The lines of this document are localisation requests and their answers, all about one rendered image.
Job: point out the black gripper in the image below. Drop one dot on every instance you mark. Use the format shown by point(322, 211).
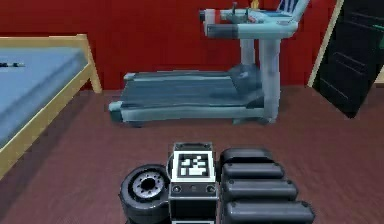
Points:
point(145, 193)

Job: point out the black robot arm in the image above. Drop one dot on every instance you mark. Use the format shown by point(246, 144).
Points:
point(243, 190)

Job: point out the grey treadmill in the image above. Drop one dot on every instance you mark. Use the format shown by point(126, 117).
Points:
point(200, 96)

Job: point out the wooden bed with blue mattress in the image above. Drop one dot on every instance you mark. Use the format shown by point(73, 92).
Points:
point(30, 90)

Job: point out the black room door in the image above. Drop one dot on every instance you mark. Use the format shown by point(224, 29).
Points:
point(353, 53)

